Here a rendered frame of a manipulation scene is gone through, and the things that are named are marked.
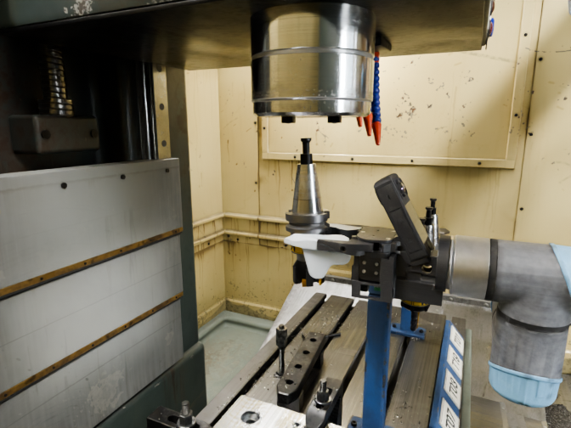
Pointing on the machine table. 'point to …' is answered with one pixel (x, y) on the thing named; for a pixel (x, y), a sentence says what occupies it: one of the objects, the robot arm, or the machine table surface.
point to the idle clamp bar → (313, 355)
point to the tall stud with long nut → (281, 347)
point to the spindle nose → (313, 60)
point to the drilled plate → (234, 416)
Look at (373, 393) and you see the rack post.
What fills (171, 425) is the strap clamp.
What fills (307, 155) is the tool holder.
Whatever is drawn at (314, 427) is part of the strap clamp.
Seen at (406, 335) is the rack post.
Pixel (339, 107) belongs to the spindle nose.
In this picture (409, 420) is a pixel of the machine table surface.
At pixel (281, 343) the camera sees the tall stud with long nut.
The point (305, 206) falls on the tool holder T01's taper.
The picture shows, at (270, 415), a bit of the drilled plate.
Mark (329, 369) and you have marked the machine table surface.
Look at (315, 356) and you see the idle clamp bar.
